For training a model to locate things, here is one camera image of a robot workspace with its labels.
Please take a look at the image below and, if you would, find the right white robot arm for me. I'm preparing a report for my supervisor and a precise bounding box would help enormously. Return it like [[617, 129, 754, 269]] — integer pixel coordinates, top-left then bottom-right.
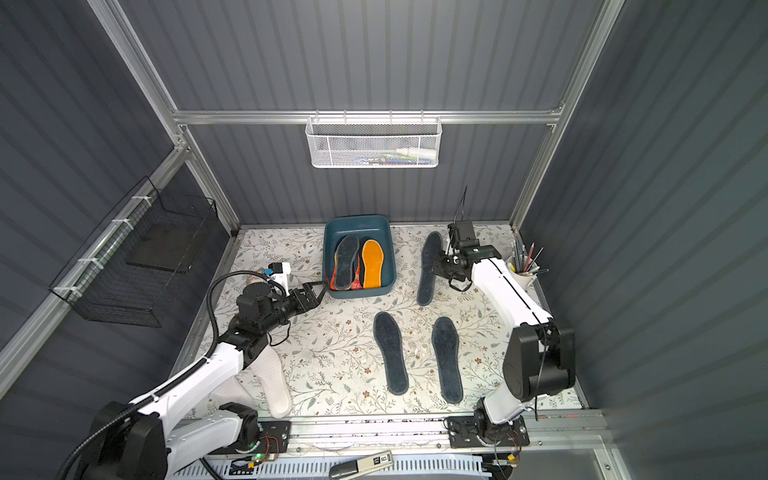
[[432, 220, 576, 428]]

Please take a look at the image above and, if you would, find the dark grey fleece insole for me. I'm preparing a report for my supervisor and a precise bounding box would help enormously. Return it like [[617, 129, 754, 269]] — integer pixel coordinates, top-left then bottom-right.
[[417, 231, 443, 307], [431, 317, 464, 405], [331, 235, 359, 291], [373, 312, 409, 396]]

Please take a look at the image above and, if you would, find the white tube in basket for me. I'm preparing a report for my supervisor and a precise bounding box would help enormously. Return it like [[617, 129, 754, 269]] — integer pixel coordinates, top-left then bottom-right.
[[395, 147, 438, 163]]

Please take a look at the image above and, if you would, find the white pen cup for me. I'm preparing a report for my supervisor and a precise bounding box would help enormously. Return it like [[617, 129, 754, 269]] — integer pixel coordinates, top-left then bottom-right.
[[506, 239, 549, 290]]

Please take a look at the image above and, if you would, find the grey handheld device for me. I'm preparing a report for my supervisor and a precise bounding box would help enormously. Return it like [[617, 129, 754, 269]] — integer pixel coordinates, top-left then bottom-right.
[[328, 451, 394, 480]]

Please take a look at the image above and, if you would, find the white wire mesh basket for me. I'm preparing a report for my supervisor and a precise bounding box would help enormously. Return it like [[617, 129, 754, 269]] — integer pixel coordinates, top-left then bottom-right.
[[305, 115, 443, 169]]

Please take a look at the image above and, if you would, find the black wire mesh basket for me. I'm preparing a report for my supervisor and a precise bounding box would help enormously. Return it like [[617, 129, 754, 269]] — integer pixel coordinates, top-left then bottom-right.
[[49, 180, 220, 328]]

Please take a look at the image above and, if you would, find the teal plastic storage box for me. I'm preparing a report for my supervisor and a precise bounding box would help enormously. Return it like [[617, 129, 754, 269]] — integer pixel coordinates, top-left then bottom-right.
[[322, 215, 397, 299]]

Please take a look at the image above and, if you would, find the patterned tape roll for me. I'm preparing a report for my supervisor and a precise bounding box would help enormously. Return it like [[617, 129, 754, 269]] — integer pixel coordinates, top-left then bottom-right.
[[246, 271, 269, 285]]

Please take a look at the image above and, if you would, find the yellow fleece insole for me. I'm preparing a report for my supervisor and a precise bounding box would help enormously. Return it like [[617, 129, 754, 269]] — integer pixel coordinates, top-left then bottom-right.
[[361, 239, 384, 289]]

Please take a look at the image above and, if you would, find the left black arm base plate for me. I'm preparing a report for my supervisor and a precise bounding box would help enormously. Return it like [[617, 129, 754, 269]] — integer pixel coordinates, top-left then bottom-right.
[[210, 420, 292, 457]]

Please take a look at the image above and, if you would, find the white insole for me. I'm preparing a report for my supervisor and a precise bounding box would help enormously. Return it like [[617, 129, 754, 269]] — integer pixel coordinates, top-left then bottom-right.
[[249, 345, 293, 418], [210, 377, 256, 408]]

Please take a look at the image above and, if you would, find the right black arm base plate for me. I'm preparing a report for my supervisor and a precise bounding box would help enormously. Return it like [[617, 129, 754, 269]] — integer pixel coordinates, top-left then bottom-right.
[[443, 416, 530, 449]]

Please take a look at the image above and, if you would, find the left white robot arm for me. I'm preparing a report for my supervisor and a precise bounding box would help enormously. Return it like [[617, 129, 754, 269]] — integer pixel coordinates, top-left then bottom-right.
[[56, 275, 326, 479]]

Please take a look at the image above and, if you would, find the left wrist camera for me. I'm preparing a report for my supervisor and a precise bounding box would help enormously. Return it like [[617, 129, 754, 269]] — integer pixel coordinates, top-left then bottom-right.
[[264, 262, 291, 292]]

